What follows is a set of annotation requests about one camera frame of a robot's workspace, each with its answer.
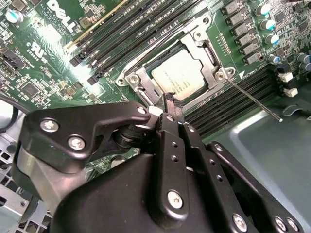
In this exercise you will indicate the silver CPU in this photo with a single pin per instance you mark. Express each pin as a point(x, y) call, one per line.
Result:
point(177, 75)

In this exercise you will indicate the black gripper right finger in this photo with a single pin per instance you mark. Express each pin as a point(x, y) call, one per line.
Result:
point(218, 194)

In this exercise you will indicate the metal socket cover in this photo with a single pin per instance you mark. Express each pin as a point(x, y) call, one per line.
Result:
point(145, 81)

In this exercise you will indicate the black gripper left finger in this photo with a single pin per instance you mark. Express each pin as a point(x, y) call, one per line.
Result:
point(60, 114)

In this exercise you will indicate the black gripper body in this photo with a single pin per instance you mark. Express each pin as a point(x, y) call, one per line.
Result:
point(109, 206)

